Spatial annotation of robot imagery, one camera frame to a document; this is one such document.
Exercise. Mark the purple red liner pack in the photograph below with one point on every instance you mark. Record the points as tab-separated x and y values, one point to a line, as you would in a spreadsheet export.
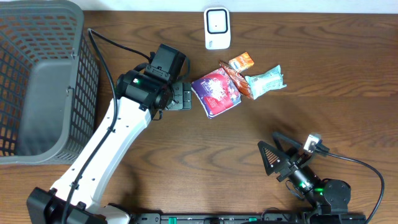
216	92

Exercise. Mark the white barcode scanner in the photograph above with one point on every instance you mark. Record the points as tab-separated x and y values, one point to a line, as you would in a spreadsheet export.
217	28

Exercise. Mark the grey plastic laundry basket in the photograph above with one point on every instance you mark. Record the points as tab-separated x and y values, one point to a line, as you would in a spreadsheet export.
49	83

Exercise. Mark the red snack wrapper packet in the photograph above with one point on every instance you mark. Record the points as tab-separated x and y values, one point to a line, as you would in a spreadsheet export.
238	80

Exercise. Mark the green Zappy wipes pack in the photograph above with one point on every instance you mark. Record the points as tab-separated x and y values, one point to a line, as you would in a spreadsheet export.
270	80

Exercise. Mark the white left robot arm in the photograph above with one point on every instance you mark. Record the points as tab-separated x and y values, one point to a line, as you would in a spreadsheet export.
76	196

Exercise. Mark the orange Kleenex tissue pack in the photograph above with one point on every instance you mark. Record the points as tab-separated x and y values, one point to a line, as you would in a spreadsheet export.
242	62

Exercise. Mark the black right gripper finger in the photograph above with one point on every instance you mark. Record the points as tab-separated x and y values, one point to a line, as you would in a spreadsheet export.
278	138
274	158

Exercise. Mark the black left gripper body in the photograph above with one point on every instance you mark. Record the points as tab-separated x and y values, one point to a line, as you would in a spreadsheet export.
182	96

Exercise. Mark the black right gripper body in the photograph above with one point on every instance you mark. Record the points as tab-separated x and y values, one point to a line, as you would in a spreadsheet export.
296	162

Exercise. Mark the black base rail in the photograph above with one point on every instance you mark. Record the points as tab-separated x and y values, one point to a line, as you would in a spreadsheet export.
245	218

